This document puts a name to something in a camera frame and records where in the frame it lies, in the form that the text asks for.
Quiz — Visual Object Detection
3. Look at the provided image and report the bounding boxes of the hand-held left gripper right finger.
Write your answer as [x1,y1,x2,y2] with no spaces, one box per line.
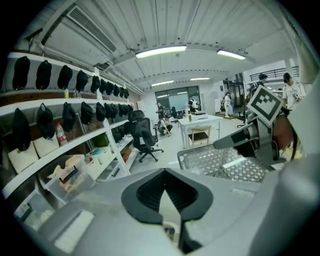
[164,168,261,255]

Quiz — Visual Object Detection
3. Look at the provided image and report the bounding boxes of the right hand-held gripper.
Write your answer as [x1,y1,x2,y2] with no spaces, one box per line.
[213,84,283,167]

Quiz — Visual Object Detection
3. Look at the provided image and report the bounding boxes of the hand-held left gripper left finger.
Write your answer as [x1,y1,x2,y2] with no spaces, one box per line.
[38,168,181,256]

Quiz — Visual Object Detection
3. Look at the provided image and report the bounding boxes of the white card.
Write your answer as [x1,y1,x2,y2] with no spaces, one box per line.
[222,158,246,170]

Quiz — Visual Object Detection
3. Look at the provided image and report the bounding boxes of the cream plastic trash bin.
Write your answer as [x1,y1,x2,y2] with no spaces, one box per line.
[163,221,181,242]

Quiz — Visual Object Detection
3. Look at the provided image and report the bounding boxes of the person's right forearm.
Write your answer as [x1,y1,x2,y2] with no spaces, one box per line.
[271,113,295,151]

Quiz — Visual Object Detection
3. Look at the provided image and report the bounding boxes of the white desk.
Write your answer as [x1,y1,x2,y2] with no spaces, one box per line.
[177,114,223,150]

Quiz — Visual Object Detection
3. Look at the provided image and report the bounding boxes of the wooden chair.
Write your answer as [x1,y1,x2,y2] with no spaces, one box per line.
[187,124,212,148]

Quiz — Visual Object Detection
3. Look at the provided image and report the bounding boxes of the shelved clear plastic storage bins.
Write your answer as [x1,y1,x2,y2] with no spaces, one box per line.
[13,154,131,231]

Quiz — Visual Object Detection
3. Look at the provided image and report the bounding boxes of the white storage box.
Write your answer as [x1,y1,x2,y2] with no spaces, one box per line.
[86,146,113,167]

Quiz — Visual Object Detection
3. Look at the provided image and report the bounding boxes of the person's beige shirt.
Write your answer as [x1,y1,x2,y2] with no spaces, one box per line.
[287,49,320,157]

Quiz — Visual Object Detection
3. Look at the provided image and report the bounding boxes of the green box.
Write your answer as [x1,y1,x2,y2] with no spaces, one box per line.
[93,133,111,148]

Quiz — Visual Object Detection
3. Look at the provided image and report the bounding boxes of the large dark framed window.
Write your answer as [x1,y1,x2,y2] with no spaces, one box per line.
[154,86,201,113]

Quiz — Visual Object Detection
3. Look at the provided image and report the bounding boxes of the black mezzanine railing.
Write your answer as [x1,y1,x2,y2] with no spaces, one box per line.
[249,66,300,81]

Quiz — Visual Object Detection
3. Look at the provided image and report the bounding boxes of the black office chair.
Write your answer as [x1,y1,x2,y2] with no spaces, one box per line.
[123,109,165,163]

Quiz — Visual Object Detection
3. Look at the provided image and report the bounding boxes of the white perforated storage basket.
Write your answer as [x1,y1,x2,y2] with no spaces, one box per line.
[7,142,40,175]
[33,133,61,158]

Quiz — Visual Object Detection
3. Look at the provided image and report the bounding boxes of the clear bottle red label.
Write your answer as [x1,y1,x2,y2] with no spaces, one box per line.
[55,121,68,147]

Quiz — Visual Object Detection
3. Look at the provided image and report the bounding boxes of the row of black caps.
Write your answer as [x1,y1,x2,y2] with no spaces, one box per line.
[11,56,131,100]
[11,101,135,152]

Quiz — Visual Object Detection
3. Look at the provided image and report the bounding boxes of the white ceiling air conditioner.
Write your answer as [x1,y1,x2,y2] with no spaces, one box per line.
[44,4,118,55]

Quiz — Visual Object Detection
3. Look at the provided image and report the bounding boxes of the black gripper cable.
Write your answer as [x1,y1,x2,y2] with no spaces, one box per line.
[289,119,301,162]

